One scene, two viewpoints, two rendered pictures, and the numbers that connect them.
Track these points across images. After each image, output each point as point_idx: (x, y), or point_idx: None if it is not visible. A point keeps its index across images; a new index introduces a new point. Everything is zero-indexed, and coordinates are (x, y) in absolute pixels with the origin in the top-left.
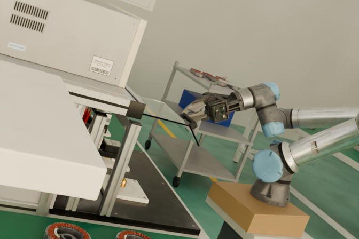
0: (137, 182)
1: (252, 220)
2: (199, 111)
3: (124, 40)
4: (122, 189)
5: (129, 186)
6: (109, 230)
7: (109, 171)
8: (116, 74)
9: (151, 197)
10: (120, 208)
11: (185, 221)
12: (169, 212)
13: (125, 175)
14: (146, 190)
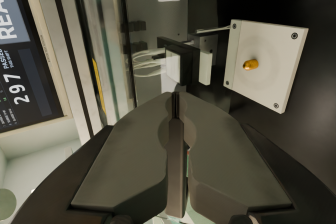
0: (298, 43)
1: None
2: (188, 181)
3: None
4: (249, 74)
5: (268, 64)
6: None
7: None
8: None
9: (309, 93)
10: (234, 115)
11: (333, 183)
12: (313, 148)
13: None
14: (318, 61)
